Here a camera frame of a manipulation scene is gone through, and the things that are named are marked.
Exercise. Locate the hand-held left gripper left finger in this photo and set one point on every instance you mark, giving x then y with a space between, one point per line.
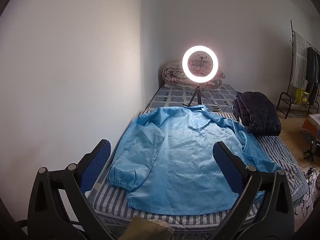
96 162

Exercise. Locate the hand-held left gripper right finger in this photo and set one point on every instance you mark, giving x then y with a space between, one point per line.
226 165

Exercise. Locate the blue jacket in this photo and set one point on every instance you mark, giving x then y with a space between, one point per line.
175 155

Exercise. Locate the dark hanging clothes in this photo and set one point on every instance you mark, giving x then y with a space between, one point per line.
311 72

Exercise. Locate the black metal clothes rack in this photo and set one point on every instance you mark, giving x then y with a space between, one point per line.
291 35

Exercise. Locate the dark puffer jacket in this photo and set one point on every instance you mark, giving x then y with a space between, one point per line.
257 115

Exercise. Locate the olive cloth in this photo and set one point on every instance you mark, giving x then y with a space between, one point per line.
140 230

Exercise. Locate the black tripod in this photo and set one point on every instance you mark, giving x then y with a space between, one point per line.
197 88

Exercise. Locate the checked blue bed sheet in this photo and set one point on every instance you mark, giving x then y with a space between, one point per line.
172 96

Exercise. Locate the orange box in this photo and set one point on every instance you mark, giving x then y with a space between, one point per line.
311 126

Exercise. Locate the yellow box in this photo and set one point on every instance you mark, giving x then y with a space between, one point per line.
303 97

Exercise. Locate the floral quilt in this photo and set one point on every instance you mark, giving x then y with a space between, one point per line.
172 75

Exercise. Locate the striped hanging towel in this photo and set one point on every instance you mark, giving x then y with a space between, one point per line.
299 62

